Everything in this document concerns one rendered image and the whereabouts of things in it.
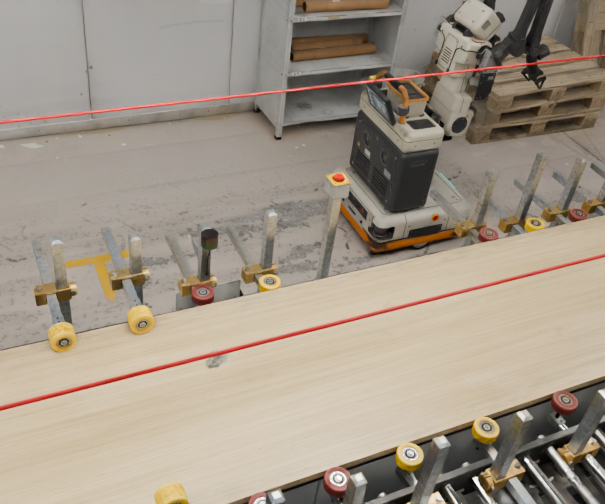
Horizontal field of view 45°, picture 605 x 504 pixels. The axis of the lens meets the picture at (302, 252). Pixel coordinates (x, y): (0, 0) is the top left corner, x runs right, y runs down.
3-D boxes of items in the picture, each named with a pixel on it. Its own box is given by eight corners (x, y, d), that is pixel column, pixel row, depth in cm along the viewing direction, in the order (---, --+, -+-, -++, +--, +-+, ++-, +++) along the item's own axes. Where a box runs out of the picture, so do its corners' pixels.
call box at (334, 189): (323, 192, 274) (325, 174, 269) (339, 189, 277) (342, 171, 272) (331, 202, 269) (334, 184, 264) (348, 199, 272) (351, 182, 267)
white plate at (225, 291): (175, 311, 279) (175, 292, 273) (238, 297, 289) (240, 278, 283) (175, 312, 278) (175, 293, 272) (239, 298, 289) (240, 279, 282)
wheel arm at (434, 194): (428, 197, 340) (430, 189, 337) (434, 195, 341) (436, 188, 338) (482, 254, 310) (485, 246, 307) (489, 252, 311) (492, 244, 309)
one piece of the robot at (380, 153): (384, 232, 423) (414, 102, 371) (342, 181, 460) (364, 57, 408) (433, 223, 435) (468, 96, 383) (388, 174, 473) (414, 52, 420)
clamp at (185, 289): (177, 288, 272) (177, 278, 268) (212, 281, 277) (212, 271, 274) (182, 298, 268) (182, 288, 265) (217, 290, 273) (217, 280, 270)
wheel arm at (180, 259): (164, 241, 292) (164, 233, 289) (173, 239, 293) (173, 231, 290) (199, 313, 262) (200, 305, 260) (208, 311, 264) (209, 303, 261)
